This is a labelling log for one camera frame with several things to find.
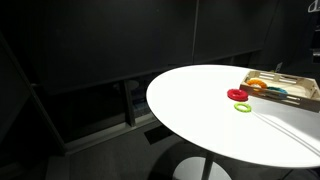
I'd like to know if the wooden slatted tray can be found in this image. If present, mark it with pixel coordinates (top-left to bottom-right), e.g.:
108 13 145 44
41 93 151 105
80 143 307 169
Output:
239 69 320 114

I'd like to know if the round table base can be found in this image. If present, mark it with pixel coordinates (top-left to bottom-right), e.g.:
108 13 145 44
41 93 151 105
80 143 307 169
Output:
172 156 233 180

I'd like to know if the red toothed ring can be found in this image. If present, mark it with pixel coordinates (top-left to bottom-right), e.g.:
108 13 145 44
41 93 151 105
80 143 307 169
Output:
227 88 250 102

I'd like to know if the light green toothed ring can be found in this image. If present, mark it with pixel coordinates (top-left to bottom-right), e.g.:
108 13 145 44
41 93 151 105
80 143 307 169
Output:
233 102 253 114

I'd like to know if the orange toothed ring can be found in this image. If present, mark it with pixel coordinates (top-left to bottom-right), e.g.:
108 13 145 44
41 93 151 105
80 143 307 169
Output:
245 78 268 90

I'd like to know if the blue dotted ring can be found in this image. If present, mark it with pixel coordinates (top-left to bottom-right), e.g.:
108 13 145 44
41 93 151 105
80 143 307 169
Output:
266 86 288 96

